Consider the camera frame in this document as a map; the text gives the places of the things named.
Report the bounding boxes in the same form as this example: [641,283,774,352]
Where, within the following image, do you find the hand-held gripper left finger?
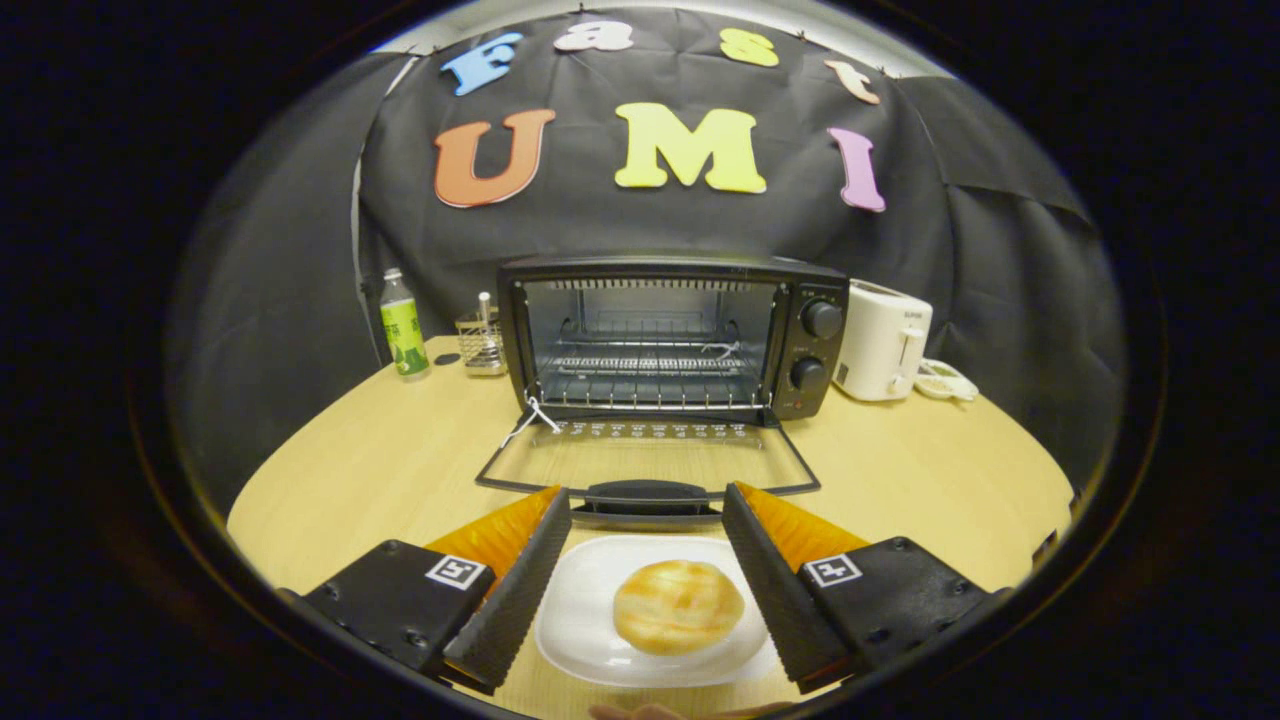
[278,486,573,697]

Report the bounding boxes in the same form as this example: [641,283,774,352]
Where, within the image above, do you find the white string tie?
[499,397,562,450]

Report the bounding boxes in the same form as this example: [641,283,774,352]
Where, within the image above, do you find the golden bread bun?
[612,559,746,657]

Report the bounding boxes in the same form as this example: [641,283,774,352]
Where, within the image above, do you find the small white dish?
[914,358,980,403]

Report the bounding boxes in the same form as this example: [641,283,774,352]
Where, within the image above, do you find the white pop-up toaster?
[832,279,934,403]

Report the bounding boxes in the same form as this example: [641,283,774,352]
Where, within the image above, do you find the white plate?
[535,535,782,689]

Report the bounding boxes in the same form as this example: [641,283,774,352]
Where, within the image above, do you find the wire basket holder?
[455,292,507,376]

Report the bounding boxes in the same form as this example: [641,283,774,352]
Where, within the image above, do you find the black toaster oven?
[475,253,851,521]

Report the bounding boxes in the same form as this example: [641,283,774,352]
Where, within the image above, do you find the green drink bottle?
[379,267,432,379]

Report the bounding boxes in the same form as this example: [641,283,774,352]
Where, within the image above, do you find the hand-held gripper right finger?
[720,482,1013,695]

